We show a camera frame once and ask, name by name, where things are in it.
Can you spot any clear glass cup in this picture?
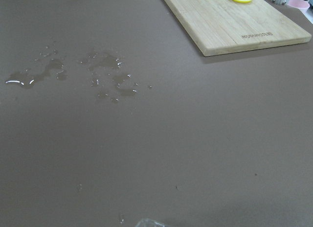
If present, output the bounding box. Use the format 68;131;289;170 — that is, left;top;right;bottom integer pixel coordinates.
135;218;170;227

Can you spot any pink plastic cup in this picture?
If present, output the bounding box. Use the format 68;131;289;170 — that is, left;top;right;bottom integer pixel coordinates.
288;0;310;13

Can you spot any bamboo cutting board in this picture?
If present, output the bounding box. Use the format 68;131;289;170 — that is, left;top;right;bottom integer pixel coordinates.
164;0;312;56

